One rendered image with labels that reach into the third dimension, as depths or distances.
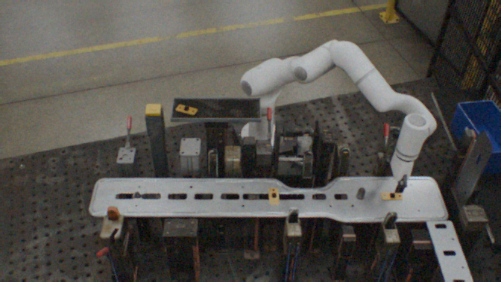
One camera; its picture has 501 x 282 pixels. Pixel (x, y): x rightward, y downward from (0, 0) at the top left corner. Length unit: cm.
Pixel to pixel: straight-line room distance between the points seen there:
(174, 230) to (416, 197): 95
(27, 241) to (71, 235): 19
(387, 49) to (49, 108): 282
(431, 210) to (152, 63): 292
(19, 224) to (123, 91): 194
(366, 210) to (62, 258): 126
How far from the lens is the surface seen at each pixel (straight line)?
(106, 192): 215
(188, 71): 437
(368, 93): 191
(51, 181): 267
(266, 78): 226
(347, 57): 191
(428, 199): 221
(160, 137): 230
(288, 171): 223
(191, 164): 212
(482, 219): 214
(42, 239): 246
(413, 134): 188
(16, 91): 447
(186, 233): 194
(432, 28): 471
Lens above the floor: 259
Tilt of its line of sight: 44 degrees down
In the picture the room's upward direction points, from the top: 2 degrees clockwise
